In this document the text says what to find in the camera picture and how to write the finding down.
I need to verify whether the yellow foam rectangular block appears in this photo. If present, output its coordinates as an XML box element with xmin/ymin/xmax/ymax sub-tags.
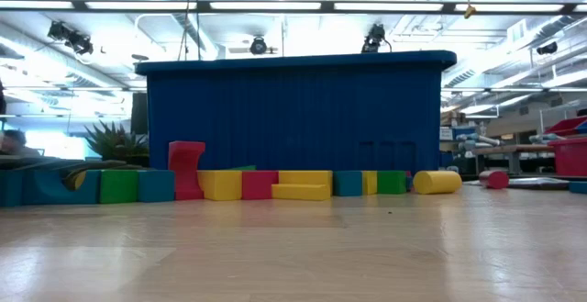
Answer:
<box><xmin>277</xmin><ymin>170</ymin><xmax>334</xmax><ymax>198</ymax></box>

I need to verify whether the black ceiling camera with cable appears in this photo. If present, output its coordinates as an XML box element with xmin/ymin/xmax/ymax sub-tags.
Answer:
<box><xmin>360</xmin><ymin>22</ymin><xmax>393</xmax><ymax>54</ymax></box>

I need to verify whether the red foam cube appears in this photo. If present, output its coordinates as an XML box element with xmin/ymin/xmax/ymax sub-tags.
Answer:
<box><xmin>240</xmin><ymin>170</ymin><xmax>281</xmax><ymax>201</ymax></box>

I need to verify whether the round black ceiling camera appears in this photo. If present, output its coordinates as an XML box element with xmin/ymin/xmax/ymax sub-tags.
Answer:
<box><xmin>249</xmin><ymin>36</ymin><xmax>269</xmax><ymax>56</ymax></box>

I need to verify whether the red foam arch block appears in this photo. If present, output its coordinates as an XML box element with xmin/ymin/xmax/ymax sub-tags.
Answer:
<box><xmin>167</xmin><ymin>140</ymin><xmax>207</xmax><ymax>202</ymax></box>

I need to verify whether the black ceiling spotlight cluster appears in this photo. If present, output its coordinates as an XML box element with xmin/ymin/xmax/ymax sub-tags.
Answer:
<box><xmin>47</xmin><ymin>20</ymin><xmax>94</xmax><ymax>56</ymax></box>

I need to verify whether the green spiky plant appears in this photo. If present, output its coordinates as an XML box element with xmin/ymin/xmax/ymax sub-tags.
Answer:
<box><xmin>84</xmin><ymin>120</ymin><xmax>150</xmax><ymax>159</ymax></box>

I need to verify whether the black monitor screen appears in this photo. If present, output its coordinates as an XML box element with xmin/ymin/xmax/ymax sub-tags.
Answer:
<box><xmin>130</xmin><ymin>91</ymin><xmax>150</xmax><ymax>136</ymax></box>

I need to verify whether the red foam cylinder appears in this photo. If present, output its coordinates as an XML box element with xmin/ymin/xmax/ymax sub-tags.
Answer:
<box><xmin>478</xmin><ymin>169</ymin><xmax>511</xmax><ymax>191</ymax></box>

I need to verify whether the blue foam arch block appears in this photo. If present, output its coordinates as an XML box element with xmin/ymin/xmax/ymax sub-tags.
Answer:
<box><xmin>21</xmin><ymin>168</ymin><xmax>103</xmax><ymax>206</ymax></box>

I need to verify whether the black plant pot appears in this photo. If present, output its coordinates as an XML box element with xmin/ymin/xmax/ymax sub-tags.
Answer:
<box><xmin>119</xmin><ymin>153</ymin><xmax>150</xmax><ymax>169</ymax></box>

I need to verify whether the large blue plastic bin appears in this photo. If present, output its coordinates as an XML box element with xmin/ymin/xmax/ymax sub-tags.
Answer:
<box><xmin>135</xmin><ymin>50</ymin><xmax>459</xmax><ymax>175</ymax></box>

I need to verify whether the pale grey background equipment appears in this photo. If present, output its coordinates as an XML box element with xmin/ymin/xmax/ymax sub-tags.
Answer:
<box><xmin>528</xmin><ymin>131</ymin><xmax>566</xmax><ymax>145</ymax></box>
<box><xmin>453</xmin><ymin>131</ymin><xmax>502</xmax><ymax>148</ymax></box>

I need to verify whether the thin hanging cable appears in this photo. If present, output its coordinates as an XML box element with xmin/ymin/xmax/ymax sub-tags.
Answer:
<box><xmin>177</xmin><ymin>0</ymin><xmax>196</xmax><ymax>60</ymax></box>
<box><xmin>195</xmin><ymin>0</ymin><xmax>202</xmax><ymax>60</ymax></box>

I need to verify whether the black ceiling fixture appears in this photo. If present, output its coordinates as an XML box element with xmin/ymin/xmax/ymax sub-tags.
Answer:
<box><xmin>536</xmin><ymin>40</ymin><xmax>559</xmax><ymax>56</ymax></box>

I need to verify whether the blue foam cube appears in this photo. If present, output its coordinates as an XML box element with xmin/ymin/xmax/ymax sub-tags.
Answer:
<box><xmin>137</xmin><ymin>169</ymin><xmax>177</xmax><ymax>204</ymax></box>
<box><xmin>332</xmin><ymin>170</ymin><xmax>364</xmax><ymax>198</ymax></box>

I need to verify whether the red plastic bin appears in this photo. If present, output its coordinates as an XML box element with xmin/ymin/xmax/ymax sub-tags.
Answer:
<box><xmin>548</xmin><ymin>137</ymin><xmax>587</xmax><ymax>177</ymax></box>

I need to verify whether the small blue box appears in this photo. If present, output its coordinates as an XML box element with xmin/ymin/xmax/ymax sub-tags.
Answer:
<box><xmin>451</xmin><ymin>126</ymin><xmax>477</xmax><ymax>141</ymax></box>

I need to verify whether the red tilted tray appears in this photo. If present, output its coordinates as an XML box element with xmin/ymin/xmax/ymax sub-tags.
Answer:
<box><xmin>544</xmin><ymin>116</ymin><xmax>587</xmax><ymax>137</ymax></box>

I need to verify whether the yellow foam wedge block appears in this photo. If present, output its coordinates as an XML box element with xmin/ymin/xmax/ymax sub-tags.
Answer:
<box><xmin>271</xmin><ymin>183</ymin><xmax>332</xmax><ymax>202</ymax></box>

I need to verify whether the person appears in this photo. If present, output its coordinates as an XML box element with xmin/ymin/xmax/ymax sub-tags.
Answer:
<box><xmin>0</xmin><ymin>129</ymin><xmax>42</xmax><ymax>157</ymax></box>

